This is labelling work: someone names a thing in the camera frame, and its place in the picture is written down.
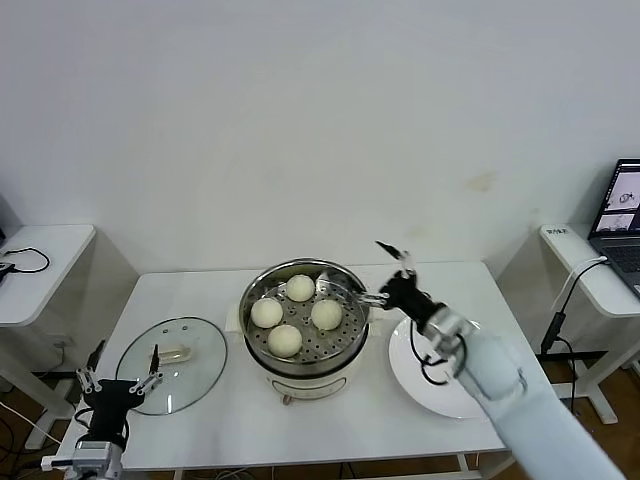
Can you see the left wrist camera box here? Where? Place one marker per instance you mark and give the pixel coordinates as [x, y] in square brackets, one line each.
[92, 450]

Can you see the white side table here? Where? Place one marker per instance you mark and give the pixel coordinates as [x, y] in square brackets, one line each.
[45, 270]
[570, 260]

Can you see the small label sticker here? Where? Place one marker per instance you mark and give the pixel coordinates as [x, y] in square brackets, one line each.
[556, 231]

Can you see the white rectangular table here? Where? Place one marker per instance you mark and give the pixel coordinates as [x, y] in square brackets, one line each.
[250, 435]

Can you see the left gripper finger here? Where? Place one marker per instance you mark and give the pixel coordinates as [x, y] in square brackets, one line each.
[150, 380]
[87, 377]

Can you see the stainless steel steamer basket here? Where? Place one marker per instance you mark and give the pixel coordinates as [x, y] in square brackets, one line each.
[345, 345]

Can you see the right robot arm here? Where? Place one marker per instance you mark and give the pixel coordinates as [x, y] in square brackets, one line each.
[525, 400]

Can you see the white round plate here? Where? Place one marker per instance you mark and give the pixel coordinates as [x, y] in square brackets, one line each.
[400, 370]

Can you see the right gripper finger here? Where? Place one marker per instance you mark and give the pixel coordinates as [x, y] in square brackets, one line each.
[407, 262]
[374, 299]

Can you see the cream electric cooker pot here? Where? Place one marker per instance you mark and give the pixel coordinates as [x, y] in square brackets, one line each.
[310, 385]

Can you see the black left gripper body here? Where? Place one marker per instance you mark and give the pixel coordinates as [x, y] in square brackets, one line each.
[112, 397]

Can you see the dark grey open laptop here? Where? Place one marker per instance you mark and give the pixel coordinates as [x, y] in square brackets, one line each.
[5, 215]
[620, 250]

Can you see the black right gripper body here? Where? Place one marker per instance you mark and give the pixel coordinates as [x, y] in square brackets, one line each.
[405, 297]

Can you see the round glass pot lid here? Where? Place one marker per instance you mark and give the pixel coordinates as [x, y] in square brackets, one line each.
[200, 360]

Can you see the white steamed baozi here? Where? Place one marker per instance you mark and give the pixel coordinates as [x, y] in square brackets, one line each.
[300, 287]
[284, 340]
[326, 314]
[266, 313]

